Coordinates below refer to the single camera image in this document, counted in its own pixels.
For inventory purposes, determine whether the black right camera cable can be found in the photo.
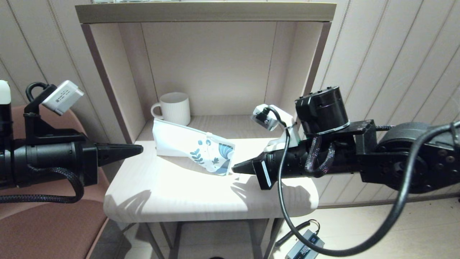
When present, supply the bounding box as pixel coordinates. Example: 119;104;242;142
256;106;460;257

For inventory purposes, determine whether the white right camera bracket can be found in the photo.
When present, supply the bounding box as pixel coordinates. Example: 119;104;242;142
264;104;306;152

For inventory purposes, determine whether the brown upholstered chair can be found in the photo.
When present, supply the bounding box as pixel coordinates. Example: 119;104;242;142
0;104;112;259

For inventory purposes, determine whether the light wooden shelf desk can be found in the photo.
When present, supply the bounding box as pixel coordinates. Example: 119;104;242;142
75;2;336;259

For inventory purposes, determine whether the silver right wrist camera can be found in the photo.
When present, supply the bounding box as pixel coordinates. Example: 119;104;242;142
252;106;281;132

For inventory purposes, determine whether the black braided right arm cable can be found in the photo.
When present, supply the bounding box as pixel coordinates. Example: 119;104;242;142
305;135;336;177

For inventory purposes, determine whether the black camera cable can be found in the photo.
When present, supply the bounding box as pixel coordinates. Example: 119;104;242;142
26;82;49;103
256;106;460;257

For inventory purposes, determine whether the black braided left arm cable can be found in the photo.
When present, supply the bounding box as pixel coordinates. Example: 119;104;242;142
0;165;85;204

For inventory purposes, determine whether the grey black power adapter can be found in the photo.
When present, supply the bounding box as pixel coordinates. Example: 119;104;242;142
286;230;325;259

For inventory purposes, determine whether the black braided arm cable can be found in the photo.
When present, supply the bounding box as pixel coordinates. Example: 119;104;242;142
305;135;336;177
0;165;85;204

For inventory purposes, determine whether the black left camera bracket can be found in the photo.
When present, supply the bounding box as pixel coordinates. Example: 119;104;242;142
23;93;87;144

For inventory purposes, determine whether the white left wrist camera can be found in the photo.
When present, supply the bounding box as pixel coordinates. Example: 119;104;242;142
42;80;84;116

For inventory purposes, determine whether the black adapter power cable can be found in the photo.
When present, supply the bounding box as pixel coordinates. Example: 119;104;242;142
275;220;320;249

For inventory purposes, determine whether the black left camera cable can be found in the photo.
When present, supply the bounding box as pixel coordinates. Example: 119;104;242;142
26;82;49;103

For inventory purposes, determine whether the white floral plastic bag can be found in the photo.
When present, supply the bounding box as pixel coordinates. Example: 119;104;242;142
153;119;236;177

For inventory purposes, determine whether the white ribbed ceramic mug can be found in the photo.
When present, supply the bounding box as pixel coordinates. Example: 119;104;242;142
151;92;191;126

